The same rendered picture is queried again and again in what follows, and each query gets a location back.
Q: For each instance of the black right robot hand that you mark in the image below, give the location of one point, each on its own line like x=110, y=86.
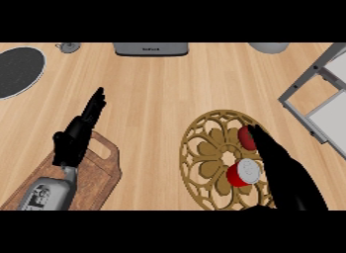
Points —
x=288, y=178

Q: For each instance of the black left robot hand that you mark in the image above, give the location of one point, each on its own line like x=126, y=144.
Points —
x=78, y=131

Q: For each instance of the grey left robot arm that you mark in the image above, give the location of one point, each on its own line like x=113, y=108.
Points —
x=50, y=192

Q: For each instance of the red can with pale lid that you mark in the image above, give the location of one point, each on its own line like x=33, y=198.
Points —
x=243, y=173

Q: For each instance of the gold openwork round placemat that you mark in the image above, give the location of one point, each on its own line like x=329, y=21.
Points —
x=209, y=154

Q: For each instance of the grey tiered shelf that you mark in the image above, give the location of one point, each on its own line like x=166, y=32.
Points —
x=326, y=99

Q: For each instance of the brown wooden cutting board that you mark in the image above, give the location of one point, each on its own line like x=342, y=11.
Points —
x=95, y=174

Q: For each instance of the red round fruit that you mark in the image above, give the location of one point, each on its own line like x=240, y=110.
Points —
x=248, y=138

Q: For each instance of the dark grey frying pan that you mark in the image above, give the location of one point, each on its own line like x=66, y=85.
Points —
x=13, y=72

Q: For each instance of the small grey metal object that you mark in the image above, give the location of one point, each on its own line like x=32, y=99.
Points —
x=69, y=47

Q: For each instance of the grey flat appliance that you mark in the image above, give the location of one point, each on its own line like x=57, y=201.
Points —
x=152, y=48

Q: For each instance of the pale grey round vessel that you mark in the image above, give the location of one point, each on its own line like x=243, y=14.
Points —
x=270, y=47

